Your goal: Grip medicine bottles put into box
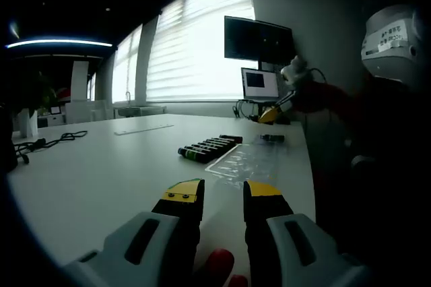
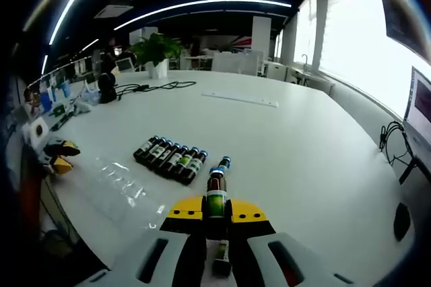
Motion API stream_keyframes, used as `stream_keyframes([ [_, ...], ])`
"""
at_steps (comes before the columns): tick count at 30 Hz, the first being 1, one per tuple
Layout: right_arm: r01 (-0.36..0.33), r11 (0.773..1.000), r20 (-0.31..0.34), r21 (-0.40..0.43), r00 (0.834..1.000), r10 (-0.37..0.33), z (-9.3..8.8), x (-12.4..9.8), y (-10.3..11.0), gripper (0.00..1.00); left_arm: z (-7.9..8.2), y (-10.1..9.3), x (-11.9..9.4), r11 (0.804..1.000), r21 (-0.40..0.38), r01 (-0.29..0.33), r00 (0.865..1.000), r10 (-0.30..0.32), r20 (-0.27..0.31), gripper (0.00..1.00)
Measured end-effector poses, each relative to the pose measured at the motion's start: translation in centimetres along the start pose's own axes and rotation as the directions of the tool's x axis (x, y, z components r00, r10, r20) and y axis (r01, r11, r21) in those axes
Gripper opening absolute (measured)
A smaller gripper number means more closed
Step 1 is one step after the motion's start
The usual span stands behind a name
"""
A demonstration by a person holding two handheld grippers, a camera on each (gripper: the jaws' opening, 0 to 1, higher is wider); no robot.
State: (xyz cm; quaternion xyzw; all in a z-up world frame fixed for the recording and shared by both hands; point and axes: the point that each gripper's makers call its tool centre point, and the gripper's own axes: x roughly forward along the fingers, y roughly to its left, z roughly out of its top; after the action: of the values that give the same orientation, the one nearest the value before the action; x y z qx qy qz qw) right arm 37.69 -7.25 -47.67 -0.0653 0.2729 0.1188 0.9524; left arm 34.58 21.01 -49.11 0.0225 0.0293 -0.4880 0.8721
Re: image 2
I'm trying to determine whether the white cloth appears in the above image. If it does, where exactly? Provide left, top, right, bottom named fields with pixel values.
left=73, top=100, right=94, bottom=115

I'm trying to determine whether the ceiling air vent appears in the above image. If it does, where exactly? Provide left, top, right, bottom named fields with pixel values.
left=94, top=4, right=135, bottom=20

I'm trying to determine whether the row of medicine bottles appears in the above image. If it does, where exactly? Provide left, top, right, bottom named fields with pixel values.
left=133, top=135, right=209, bottom=186

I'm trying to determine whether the potted plant white pot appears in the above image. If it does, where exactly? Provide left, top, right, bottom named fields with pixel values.
left=131, top=32, right=185, bottom=79

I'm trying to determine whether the black cable bundle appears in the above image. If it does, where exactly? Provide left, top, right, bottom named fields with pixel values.
left=379, top=121, right=418, bottom=166

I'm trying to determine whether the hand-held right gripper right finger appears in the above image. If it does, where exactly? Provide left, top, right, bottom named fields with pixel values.
left=226, top=199, right=358, bottom=287

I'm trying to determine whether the white pillar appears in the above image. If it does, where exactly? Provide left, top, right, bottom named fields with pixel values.
left=251, top=15, right=272, bottom=54

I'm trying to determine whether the white flat strip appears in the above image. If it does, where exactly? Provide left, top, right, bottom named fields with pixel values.
left=201, top=90, right=279, bottom=108

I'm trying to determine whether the open laptop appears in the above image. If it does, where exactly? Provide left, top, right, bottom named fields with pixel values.
left=402, top=66, right=431, bottom=155

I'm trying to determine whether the clear plastic bag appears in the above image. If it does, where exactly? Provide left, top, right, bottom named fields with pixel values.
left=80, top=84, right=101, bottom=104

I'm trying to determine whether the white low cabinet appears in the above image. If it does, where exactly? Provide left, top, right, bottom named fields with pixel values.
left=211, top=50, right=265, bottom=74

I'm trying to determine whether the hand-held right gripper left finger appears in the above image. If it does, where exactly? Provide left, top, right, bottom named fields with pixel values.
left=75, top=195, right=207, bottom=287

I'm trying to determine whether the black wall monitor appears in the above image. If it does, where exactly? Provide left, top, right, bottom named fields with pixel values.
left=372, top=0, right=431, bottom=65

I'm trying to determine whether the clear plastic box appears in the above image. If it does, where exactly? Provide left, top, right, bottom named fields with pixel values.
left=89, top=155, right=168, bottom=231

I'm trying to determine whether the ceiling light strip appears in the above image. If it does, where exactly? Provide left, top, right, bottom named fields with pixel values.
left=48, top=0, right=109, bottom=46
left=113, top=0, right=292, bottom=31

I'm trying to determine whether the black oval object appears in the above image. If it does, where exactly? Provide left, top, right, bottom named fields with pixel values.
left=393, top=202, right=411, bottom=243

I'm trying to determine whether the black marker pen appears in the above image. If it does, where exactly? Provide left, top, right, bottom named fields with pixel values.
left=50, top=111, right=75, bottom=132

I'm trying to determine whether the black round device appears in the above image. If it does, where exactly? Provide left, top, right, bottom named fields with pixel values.
left=97, top=73, right=118, bottom=104

